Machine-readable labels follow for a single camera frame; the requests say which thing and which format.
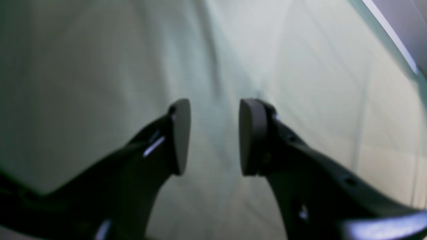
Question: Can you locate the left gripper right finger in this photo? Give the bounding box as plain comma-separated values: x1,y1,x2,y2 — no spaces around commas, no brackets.
239,98,427,240

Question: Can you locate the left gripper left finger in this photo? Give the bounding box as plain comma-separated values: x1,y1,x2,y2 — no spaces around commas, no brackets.
0,98,191,240

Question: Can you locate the pale green table cloth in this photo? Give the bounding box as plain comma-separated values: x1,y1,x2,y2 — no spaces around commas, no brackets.
0,0,426,240

